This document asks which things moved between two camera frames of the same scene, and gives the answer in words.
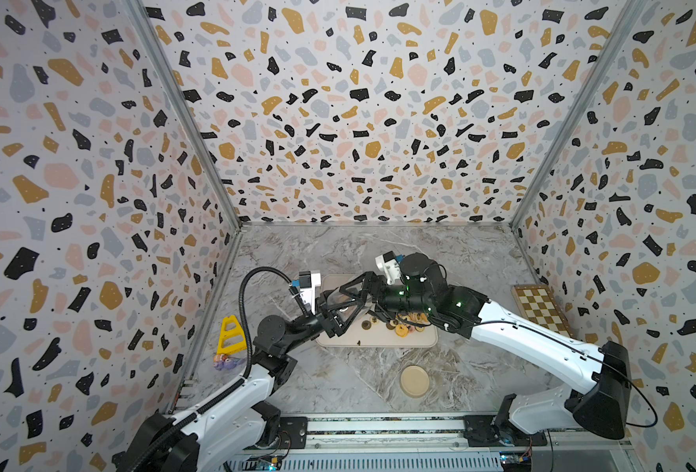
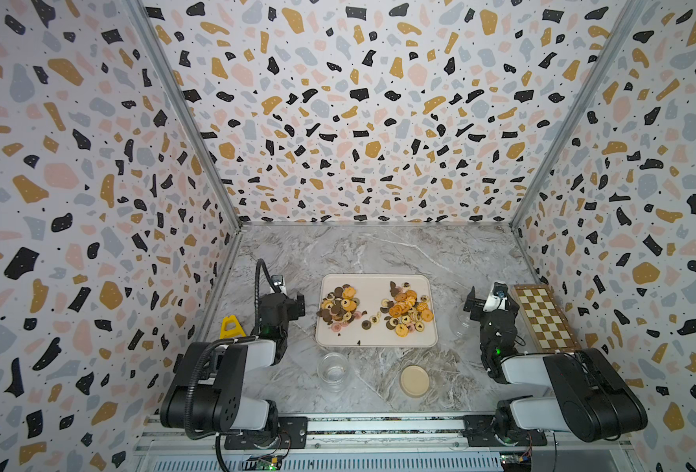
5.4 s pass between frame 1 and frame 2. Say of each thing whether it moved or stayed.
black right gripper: moved
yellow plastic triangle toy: stayed
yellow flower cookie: stayed
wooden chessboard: stayed
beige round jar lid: stayed
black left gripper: moved
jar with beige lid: moved
